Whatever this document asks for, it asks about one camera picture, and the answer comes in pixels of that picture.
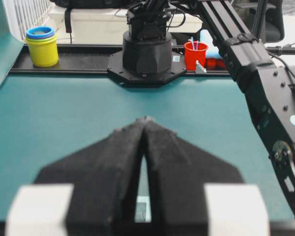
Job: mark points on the red small containers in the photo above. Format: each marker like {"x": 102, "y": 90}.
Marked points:
{"x": 215, "y": 64}

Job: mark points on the light blue foam block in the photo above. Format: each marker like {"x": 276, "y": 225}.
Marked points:
{"x": 212, "y": 51}

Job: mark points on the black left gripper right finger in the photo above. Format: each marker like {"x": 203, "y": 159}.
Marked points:
{"x": 177, "y": 172}

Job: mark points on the stacked yellow blue cups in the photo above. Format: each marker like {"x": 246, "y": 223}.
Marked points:
{"x": 42, "y": 44}

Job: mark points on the white storage box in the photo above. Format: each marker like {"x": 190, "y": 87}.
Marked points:
{"x": 91, "y": 26}

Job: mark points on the white wire rack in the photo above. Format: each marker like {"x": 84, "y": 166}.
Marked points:
{"x": 25, "y": 14}

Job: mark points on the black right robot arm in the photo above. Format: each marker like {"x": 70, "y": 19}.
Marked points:
{"x": 269, "y": 90}

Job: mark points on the red cup with straws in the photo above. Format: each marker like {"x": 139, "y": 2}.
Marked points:
{"x": 194, "y": 51}

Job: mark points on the black office chair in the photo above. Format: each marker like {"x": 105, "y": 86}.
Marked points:
{"x": 274, "y": 24}

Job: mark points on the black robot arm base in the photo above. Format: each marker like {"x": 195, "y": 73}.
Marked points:
{"x": 147, "y": 57}

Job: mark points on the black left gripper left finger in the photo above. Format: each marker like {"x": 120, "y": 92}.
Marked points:
{"x": 105, "y": 176}

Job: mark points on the black aluminium rail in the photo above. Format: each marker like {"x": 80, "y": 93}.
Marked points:
{"x": 73, "y": 59}

